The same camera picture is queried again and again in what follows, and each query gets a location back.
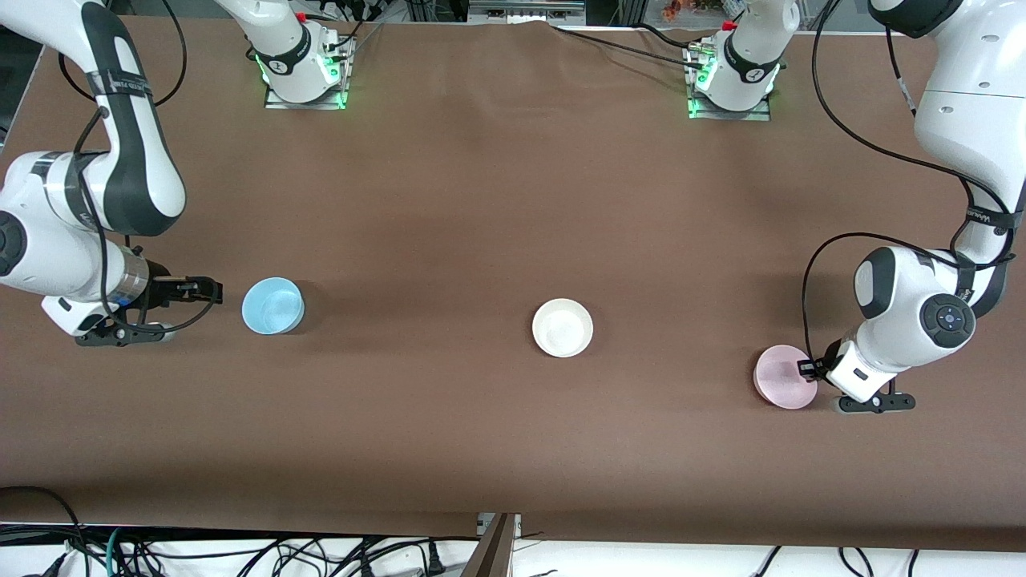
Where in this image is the pink bowl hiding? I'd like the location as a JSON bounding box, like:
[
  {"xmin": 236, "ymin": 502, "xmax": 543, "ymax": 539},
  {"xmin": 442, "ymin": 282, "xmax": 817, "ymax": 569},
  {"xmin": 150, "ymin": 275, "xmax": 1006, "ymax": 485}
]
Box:
[{"xmin": 753, "ymin": 345, "xmax": 819, "ymax": 410}]

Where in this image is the light blue bowl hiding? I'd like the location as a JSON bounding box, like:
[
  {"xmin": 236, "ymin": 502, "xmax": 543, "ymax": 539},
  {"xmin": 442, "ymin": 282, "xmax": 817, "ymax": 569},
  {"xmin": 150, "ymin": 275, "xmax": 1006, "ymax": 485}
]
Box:
[{"xmin": 241, "ymin": 276, "xmax": 306, "ymax": 336}]

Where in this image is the white bowl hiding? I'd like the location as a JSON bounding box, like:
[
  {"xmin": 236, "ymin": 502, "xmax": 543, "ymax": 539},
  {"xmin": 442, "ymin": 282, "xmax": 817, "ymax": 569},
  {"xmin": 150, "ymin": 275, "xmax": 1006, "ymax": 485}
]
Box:
[{"xmin": 532, "ymin": 298, "xmax": 595, "ymax": 358}]

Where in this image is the brown table cover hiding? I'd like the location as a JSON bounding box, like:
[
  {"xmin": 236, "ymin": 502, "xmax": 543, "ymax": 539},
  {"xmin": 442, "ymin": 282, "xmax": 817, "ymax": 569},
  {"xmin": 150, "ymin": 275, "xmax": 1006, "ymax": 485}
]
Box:
[{"xmin": 0, "ymin": 14, "xmax": 1026, "ymax": 554}]

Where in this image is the orange object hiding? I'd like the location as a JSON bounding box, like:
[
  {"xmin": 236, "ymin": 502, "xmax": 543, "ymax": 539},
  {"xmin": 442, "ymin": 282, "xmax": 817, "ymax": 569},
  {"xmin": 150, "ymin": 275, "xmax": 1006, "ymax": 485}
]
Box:
[{"xmin": 661, "ymin": 0, "xmax": 726, "ymax": 21}]

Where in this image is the grey power strip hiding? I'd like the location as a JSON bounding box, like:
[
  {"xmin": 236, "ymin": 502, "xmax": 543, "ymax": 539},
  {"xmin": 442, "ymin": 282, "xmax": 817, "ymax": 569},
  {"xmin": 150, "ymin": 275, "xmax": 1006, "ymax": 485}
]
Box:
[{"xmin": 469, "ymin": 0, "xmax": 586, "ymax": 23}]

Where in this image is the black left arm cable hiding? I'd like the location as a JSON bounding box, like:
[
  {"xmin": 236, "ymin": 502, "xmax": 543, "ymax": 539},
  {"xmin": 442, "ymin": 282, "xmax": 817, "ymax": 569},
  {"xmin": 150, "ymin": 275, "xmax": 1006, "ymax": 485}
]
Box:
[{"xmin": 802, "ymin": 0, "xmax": 1020, "ymax": 365}]

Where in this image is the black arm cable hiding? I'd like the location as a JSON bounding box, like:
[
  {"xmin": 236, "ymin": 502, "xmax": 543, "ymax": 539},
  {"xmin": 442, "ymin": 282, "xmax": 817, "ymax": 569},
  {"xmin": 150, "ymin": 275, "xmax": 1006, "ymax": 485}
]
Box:
[
  {"xmin": 58, "ymin": 0, "xmax": 219, "ymax": 336},
  {"xmin": 802, "ymin": 0, "xmax": 1020, "ymax": 365}
]

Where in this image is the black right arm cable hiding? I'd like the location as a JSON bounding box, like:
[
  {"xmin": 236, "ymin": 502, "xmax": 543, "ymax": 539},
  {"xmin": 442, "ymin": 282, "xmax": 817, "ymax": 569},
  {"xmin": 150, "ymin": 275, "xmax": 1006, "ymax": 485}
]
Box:
[{"xmin": 58, "ymin": 0, "xmax": 219, "ymax": 336}]

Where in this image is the black looped cable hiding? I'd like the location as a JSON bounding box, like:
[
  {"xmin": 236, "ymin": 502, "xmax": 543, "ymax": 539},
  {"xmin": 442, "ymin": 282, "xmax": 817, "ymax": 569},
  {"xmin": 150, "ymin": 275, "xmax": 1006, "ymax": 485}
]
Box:
[{"xmin": 0, "ymin": 485, "xmax": 91, "ymax": 577}]

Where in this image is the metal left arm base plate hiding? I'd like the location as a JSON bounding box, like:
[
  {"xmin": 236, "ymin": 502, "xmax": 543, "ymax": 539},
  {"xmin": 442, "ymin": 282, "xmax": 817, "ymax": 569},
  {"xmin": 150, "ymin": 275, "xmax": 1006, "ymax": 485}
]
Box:
[{"xmin": 688, "ymin": 44, "xmax": 772, "ymax": 123}]

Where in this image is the short black cable on cover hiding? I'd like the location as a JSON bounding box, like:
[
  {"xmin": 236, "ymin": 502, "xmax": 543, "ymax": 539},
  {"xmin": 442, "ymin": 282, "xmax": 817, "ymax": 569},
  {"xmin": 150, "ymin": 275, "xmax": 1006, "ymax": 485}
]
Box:
[{"xmin": 637, "ymin": 22, "xmax": 698, "ymax": 49}]

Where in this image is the aluminium post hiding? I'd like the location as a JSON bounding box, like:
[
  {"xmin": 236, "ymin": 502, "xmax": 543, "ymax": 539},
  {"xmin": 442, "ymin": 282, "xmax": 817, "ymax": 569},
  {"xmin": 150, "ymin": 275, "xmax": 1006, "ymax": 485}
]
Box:
[{"xmin": 463, "ymin": 513, "xmax": 522, "ymax": 577}]

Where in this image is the long black cable on cover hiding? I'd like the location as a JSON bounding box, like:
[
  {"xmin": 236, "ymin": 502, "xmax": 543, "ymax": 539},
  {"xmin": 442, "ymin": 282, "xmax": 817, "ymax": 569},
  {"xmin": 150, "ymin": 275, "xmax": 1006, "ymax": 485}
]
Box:
[{"xmin": 549, "ymin": 24, "xmax": 710, "ymax": 71}]

